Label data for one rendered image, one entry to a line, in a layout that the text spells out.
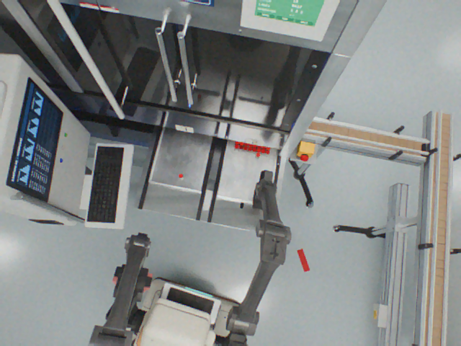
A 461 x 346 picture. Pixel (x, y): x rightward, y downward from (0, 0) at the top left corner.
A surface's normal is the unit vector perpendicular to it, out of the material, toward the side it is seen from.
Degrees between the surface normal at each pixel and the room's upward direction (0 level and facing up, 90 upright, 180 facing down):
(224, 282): 0
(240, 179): 0
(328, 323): 0
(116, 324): 41
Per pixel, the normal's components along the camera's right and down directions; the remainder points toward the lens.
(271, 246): 0.20, -0.56
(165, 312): 0.22, -0.81
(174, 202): 0.04, -0.25
